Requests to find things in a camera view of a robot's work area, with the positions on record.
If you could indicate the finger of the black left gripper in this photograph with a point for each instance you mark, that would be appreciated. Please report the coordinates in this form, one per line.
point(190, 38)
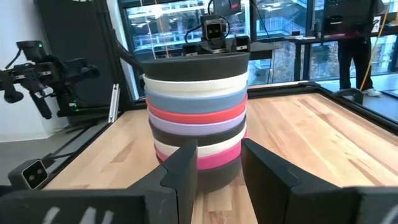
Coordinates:
point(242, 43)
point(190, 49)

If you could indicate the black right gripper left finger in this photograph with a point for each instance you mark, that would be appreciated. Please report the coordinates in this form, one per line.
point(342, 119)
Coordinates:
point(124, 208)

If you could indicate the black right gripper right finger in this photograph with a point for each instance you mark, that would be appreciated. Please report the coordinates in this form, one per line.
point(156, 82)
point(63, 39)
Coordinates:
point(295, 202)

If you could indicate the blue bowl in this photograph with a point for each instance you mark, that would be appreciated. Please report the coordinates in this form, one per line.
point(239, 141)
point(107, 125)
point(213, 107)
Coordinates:
point(196, 104)

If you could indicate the black standing desk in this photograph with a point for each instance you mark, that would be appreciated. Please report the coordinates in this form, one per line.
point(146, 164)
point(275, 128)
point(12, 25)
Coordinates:
point(311, 38)

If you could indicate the person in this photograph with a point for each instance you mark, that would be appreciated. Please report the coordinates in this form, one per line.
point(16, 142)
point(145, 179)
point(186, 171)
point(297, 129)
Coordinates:
point(351, 62)

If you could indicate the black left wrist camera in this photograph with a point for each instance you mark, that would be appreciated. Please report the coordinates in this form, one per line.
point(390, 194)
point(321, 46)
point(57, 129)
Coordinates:
point(214, 29)

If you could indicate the black window frame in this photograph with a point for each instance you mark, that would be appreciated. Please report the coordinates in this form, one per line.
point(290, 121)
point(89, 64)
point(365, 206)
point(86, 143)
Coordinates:
point(253, 25)

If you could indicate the black aluminium table frame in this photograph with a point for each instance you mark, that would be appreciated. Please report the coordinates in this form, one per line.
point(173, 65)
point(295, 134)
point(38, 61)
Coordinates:
point(267, 92)

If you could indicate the silver metal bracket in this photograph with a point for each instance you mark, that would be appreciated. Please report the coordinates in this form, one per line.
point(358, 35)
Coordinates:
point(114, 102)

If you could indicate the black table-level camera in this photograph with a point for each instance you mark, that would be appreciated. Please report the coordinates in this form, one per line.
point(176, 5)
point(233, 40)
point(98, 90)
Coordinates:
point(31, 174)

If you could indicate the black wall panel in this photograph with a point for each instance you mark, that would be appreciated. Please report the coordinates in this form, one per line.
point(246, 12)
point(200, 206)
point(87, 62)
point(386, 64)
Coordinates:
point(77, 31)

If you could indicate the black frame bracket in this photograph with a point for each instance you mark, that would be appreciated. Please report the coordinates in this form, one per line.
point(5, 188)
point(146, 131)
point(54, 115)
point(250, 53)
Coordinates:
point(351, 94)

